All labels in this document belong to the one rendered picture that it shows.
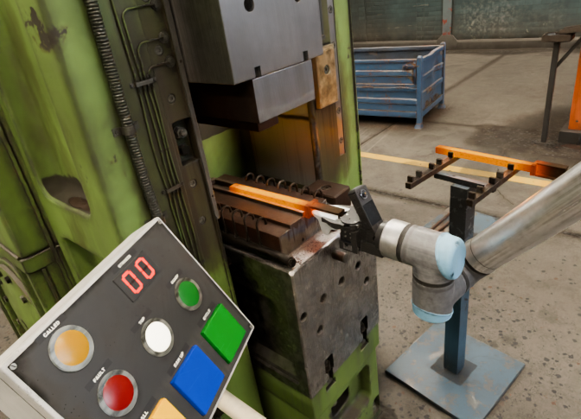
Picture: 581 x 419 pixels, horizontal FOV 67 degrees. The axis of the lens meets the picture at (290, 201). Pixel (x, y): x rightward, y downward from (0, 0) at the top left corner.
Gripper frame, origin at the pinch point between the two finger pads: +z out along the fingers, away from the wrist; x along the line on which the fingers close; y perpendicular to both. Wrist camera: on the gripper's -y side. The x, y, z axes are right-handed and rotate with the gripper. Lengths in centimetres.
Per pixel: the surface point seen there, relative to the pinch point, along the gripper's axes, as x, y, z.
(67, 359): -67, -15, -14
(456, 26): 742, 63, 263
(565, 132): 333, 91, 2
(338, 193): 13.5, 2.7, 3.3
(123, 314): -58, -14, -10
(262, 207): -4.4, 1.9, 16.2
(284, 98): -3.9, -29.4, 3.5
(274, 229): -10.2, 2.8, 6.5
